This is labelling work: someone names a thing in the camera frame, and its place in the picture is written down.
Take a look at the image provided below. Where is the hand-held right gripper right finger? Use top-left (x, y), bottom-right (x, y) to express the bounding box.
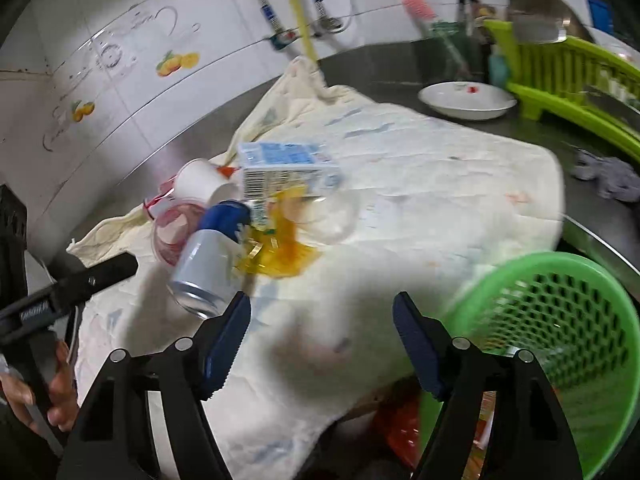
top-left (392, 291), bottom-right (585, 480)

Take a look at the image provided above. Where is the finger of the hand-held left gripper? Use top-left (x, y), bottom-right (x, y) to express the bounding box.
top-left (50, 252), bottom-right (139, 312)

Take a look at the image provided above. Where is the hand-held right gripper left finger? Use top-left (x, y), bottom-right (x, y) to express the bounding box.
top-left (56, 291), bottom-right (252, 480)

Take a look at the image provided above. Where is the clear pink plastic cup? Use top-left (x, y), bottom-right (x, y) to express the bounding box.
top-left (150, 200), bottom-right (211, 267)

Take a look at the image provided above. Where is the blue and silver can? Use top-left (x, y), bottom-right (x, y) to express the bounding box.
top-left (167, 200), bottom-right (253, 321)

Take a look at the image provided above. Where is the yellow plastic wrapper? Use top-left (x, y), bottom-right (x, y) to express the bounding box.
top-left (232, 187), bottom-right (323, 278)

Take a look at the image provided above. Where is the green mesh basket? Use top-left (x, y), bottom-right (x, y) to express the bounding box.
top-left (417, 251), bottom-right (628, 480)

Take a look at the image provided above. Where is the white paper cup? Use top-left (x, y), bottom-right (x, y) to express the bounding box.
top-left (172, 158), bottom-right (242, 209)

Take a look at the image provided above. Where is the blue and white carton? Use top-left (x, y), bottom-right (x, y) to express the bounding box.
top-left (236, 141), bottom-right (343, 226)

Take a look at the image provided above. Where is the person's left hand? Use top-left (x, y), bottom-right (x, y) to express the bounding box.
top-left (0, 340), bottom-right (78, 433)

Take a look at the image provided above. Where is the cream printed quilt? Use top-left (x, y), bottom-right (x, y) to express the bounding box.
top-left (67, 55), bottom-right (566, 480)

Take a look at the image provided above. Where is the stainless steel sink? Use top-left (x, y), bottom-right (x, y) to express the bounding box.
top-left (560, 212), bottom-right (640, 306)

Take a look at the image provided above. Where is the white bowl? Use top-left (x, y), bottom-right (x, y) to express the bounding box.
top-left (417, 81), bottom-right (518, 122)

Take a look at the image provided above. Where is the grey rag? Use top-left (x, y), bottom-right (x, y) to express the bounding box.
top-left (570, 149), bottom-right (640, 203)

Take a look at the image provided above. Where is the teal bottle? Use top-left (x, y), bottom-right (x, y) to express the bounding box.
top-left (487, 52), bottom-right (512, 86)

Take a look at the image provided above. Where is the metal water valve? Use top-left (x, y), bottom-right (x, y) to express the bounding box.
top-left (312, 15), bottom-right (346, 34)
top-left (267, 30), bottom-right (299, 52)

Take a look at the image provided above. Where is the green dish rack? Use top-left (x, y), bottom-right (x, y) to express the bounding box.
top-left (482, 19), bottom-right (640, 148)

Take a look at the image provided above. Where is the yellow pipe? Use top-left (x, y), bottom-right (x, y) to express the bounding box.
top-left (277, 0), bottom-right (318, 61)

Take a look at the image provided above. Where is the pink bottle brush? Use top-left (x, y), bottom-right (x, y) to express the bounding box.
top-left (402, 0), bottom-right (473, 81)

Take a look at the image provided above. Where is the blue plastic container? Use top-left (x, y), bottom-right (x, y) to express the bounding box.
top-left (587, 0), bottom-right (612, 31)

